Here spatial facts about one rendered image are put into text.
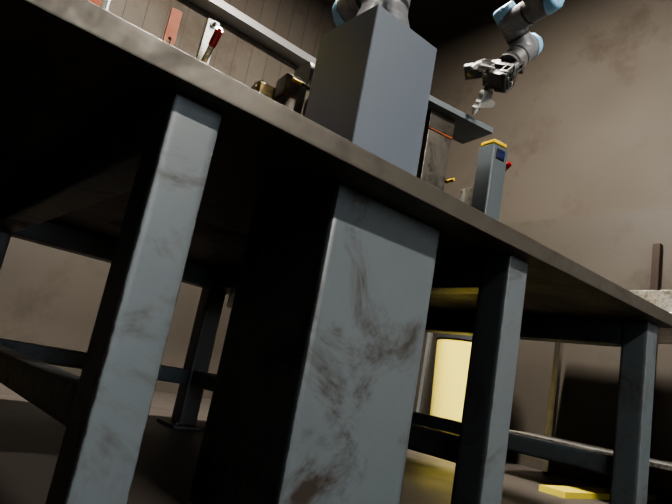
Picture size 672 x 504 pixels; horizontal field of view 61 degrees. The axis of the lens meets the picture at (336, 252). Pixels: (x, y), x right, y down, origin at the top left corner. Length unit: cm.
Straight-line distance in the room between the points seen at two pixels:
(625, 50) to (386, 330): 355
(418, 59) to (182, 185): 73
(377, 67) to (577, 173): 300
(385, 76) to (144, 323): 76
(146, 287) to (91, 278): 314
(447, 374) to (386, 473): 232
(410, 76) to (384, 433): 77
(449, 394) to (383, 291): 237
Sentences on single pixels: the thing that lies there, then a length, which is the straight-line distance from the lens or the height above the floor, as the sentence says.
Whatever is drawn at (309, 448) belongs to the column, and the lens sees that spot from 105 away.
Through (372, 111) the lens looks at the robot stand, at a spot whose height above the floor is 86.
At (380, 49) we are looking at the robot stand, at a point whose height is 100.
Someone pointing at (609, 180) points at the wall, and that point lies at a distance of 404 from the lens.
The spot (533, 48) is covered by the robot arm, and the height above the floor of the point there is 141.
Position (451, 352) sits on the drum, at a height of 58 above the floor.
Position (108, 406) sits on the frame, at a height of 22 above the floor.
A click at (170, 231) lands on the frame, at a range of 83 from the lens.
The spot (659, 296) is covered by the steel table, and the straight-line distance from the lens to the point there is 278.
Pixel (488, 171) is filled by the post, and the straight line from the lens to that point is 194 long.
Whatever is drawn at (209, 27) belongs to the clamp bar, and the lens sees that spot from 176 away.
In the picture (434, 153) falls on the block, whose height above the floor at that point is 101.
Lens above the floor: 31
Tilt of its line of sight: 12 degrees up
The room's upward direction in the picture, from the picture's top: 11 degrees clockwise
